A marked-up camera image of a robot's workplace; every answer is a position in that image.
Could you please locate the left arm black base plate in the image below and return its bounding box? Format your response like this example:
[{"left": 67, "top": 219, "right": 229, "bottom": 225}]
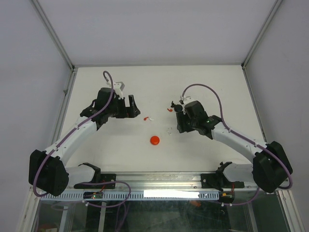
[{"left": 74, "top": 173, "right": 116, "bottom": 189}]

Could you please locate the white slotted cable duct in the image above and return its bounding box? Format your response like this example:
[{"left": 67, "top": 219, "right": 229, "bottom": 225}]
[{"left": 42, "top": 190, "right": 219, "bottom": 202}]

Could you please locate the aluminium frame post right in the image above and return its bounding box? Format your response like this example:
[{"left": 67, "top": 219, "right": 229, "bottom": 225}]
[{"left": 241, "top": 0, "right": 284, "bottom": 70}]

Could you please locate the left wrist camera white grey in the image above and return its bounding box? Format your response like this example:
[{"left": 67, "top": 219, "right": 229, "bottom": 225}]
[{"left": 113, "top": 82, "right": 125, "bottom": 96}]

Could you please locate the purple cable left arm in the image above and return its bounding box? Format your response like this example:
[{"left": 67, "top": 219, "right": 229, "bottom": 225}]
[{"left": 32, "top": 71, "right": 132, "bottom": 232}]

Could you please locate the red round charging case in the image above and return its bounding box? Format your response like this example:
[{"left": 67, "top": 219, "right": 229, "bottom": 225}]
[{"left": 150, "top": 135, "right": 160, "bottom": 145}]

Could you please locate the aluminium mounting rail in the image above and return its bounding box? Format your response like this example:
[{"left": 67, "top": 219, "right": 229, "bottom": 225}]
[{"left": 65, "top": 170, "right": 289, "bottom": 193}]

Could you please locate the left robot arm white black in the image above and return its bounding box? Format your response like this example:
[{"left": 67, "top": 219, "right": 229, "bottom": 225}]
[{"left": 28, "top": 87, "right": 140, "bottom": 196}]

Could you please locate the aluminium frame post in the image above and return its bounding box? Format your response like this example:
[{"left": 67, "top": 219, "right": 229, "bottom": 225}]
[
  {"left": 241, "top": 0, "right": 284, "bottom": 70},
  {"left": 29, "top": 0, "right": 75, "bottom": 71}
]

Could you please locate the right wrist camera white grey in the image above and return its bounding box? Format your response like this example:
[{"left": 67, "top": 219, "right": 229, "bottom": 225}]
[{"left": 179, "top": 96, "right": 194, "bottom": 114}]

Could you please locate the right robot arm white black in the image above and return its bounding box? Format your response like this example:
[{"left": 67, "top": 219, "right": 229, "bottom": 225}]
[{"left": 173, "top": 101, "right": 293, "bottom": 193}]

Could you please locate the aluminium frame post left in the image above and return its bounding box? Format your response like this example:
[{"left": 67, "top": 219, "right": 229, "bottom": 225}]
[{"left": 29, "top": 0, "right": 75, "bottom": 71}]

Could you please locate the black earbud with case lid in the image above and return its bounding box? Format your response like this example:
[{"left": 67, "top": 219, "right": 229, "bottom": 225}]
[{"left": 171, "top": 101, "right": 183, "bottom": 113}]

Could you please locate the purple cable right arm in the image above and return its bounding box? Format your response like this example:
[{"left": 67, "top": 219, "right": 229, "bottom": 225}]
[{"left": 181, "top": 83, "right": 294, "bottom": 207}]

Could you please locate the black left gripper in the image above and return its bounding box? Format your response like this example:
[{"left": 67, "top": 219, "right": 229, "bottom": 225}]
[{"left": 107, "top": 95, "right": 140, "bottom": 118}]

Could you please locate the wrist camera white grey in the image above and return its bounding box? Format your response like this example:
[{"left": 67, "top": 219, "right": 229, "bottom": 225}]
[
  {"left": 179, "top": 96, "right": 194, "bottom": 114},
  {"left": 113, "top": 82, "right": 125, "bottom": 96}
]

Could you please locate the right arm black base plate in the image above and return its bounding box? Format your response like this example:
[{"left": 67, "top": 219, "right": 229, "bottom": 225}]
[{"left": 200, "top": 173, "right": 245, "bottom": 191}]

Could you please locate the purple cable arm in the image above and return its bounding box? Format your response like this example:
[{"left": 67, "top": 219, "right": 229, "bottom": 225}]
[
  {"left": 32, "top": 71, "right": 132, "bottom": 232},
  {"left": 181, "top": 83, "right": 294, "bottom": 207}
]

